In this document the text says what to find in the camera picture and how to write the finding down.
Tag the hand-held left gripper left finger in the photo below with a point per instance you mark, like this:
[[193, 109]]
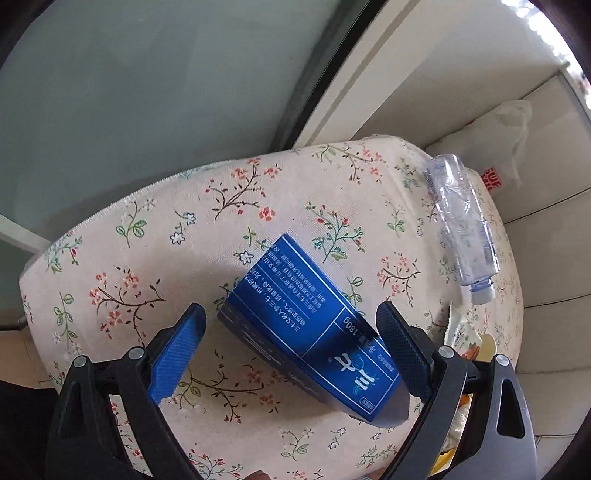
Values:
[[178, 350]]

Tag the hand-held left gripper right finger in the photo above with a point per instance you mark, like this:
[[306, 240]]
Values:
[[401, 350]]

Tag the blue cardboard box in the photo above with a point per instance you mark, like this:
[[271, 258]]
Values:
[[300, 314]]

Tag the clear plastic bottle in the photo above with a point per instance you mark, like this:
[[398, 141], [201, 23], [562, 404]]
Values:
[[461, 217]]

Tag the white snack packet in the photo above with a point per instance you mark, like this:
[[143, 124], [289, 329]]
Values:
[[461, 330]]

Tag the floral tablecloth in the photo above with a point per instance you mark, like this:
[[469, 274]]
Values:
[[161, 230]]

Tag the white cabinet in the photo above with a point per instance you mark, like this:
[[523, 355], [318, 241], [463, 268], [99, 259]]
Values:
[[554, 254]]

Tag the white plastic bag red print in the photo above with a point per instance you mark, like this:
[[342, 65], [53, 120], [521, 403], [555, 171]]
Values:
[[489, 134]]

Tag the sliding glass door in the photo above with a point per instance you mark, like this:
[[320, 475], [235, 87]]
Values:
[[138, 92]]

